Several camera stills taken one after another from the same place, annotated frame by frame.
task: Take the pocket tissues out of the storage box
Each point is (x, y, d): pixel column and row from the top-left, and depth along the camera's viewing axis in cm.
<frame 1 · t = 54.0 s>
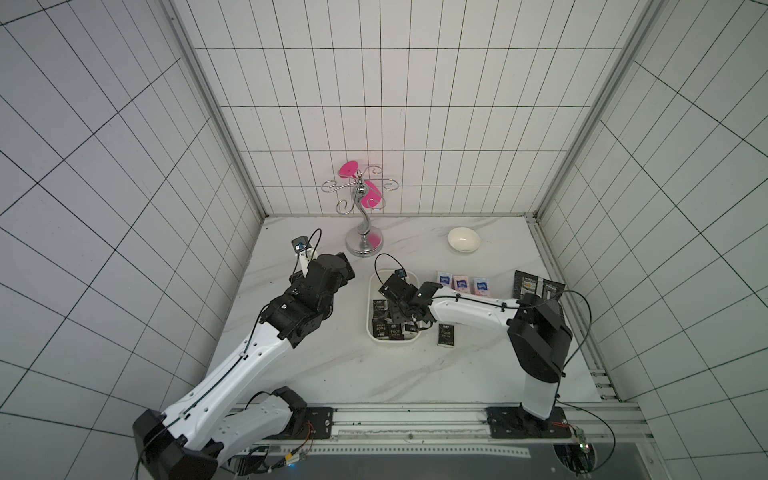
left hand: (325, 267, 75), fingers open
right hand: (392, 314, 89), fingers open
chrome cup holder stand: (364, 240, 112), point 2 cm above the table
pink cup upper: (348, 169, 96), point 30 cm above the table
pink cup lower: (372, 196, 91), point 27 cm above the table
white ceramic bowl: (463, 239, 109), point 5 cm above the table
pink Tempo tissue pack: (444, 278, 99), point 4 cm above the table
pink Tempo tissue pack 2: (460, 283, 99), point 3 cm above the table
black tissue pack: (396, 331, 88), point 3 cm above the table
black snack bag: (524, 283, 101), on the table
black snack bag 2: (551, 289, 99), point 2 cm above the table

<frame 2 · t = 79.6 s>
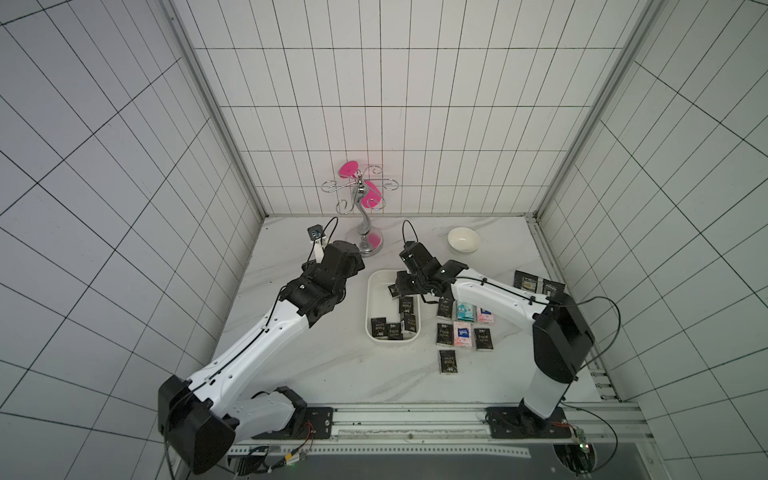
left hand: (335, 259, 77), fingers open
right hand: (389, 285, 87), fingers open
pink Tempo tissue pack 3: (462, 334, 87), point 3 cm above the table
black tissue pack 2: (448, 361, 83), point 2 cm above the table
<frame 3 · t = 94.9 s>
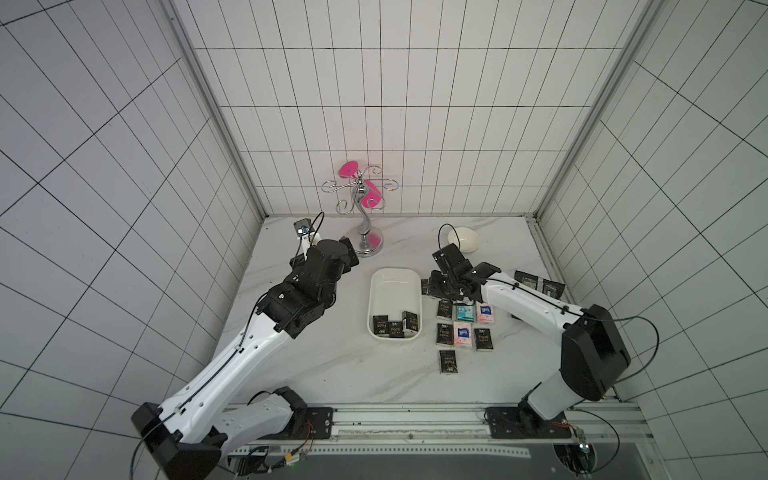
left hand: (327, 251, 71), fingers open
right hand: (420, 288, 88), fingers open
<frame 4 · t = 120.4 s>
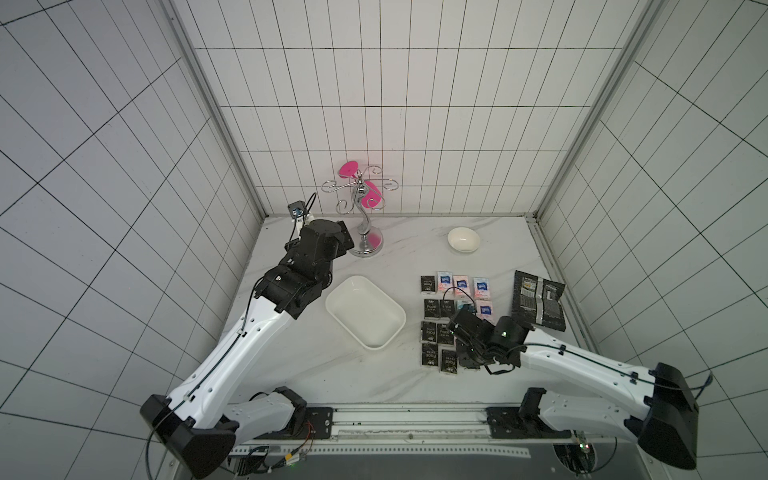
left hand: (322, 236, 71), fingers open
right hand: (456, 356, 78), fingers closed
black tissue pack: (430, 354, 84), point 2 cm above the table
black tissue pack 3: (428, 332, 89), point 2 cm above the table
pink Tempo tissue pack 4: (481, 287, 97), point 3 cm above the table
